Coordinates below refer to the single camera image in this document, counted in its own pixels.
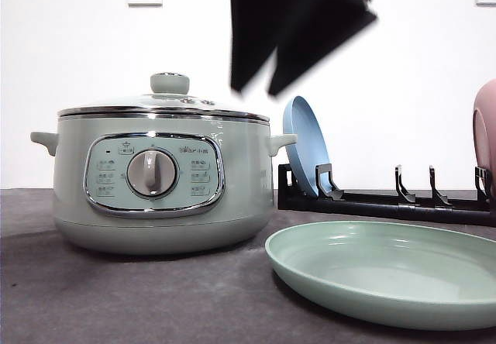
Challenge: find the pink plate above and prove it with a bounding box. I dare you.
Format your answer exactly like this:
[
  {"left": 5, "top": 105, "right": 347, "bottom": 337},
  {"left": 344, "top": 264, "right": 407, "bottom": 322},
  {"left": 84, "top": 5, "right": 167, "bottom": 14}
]
[{"left": 473, "top": 78, "right": 496, "bottom": 201}]

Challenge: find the green electric steamer pot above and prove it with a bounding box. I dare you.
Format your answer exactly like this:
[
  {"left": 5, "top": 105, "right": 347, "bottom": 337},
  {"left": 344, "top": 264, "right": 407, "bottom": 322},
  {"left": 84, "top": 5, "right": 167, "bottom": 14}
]
[{"left": 31, "top": 105, "right": 298, "bottom": 256}]

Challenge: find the glass lid with green knob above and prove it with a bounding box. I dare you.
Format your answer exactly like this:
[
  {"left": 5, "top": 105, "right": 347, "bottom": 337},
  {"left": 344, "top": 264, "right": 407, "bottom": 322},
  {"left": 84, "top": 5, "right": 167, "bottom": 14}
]
[{"left": 58, "top": 72, "right": 270, "bottom": 122}]

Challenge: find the green plate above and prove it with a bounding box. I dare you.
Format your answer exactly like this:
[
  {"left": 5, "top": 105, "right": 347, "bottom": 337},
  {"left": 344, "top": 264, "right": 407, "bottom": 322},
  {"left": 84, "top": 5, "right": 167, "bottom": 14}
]
[{"left": 265, "top": 220, "right": 496, "bottom": 331}]

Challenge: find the blue plate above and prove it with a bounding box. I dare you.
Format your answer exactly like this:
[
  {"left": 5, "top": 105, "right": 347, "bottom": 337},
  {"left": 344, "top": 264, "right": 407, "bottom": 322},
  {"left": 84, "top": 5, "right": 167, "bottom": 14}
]
[{"left": 283, "top": 96, "right": 330, "bottom": 197}]

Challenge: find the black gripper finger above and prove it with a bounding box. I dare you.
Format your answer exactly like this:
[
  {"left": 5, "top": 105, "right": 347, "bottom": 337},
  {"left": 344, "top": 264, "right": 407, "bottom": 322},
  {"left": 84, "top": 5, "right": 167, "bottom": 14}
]
[
  {"left": 268, "top": 0, "right": 377, "bottom": 95},
  {"left": 231, "top": 0, "right": 292, "bottom": 92}
]

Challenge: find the black dish rack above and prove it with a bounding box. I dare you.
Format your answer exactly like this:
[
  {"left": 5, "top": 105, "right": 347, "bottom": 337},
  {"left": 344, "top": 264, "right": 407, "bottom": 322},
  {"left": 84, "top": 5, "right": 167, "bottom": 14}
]
[{"left": 277, "top": 163, "right": 496, "bottom": 226}]

